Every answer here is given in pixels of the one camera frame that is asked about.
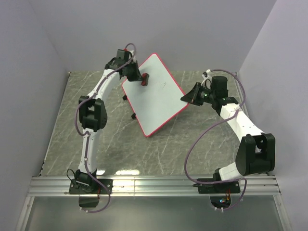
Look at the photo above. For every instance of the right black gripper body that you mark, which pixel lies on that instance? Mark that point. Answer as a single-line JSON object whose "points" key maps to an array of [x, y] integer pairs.
{"points": [[206, 96]]}

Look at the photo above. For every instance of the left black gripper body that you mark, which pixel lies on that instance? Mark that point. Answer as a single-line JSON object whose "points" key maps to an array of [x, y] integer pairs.
{"points": [[133, 74]]}

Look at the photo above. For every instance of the red and black eraser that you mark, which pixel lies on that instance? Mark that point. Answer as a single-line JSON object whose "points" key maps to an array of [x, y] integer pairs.
{"points": [[145, 78]]}

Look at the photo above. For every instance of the white board with pink frame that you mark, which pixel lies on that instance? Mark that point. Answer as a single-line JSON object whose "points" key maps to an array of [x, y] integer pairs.
{"points": [[158, 102]]}

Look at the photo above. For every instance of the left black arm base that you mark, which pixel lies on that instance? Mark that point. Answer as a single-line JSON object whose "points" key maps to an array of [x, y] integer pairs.
{"points": [[94, 188]]}

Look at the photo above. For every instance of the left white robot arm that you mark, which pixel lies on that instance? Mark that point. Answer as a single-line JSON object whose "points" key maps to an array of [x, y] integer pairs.
{"points": [[91, 116]]}

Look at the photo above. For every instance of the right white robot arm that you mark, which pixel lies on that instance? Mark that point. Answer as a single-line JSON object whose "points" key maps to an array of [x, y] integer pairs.
{"points": [[256, 152]]}

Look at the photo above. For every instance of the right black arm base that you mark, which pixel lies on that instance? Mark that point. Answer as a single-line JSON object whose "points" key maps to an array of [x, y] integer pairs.
{"points": [[218, 188]]}

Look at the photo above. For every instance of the aluminium rail at table front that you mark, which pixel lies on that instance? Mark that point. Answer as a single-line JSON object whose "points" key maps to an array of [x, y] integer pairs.
{"points": [[140, 186]]}

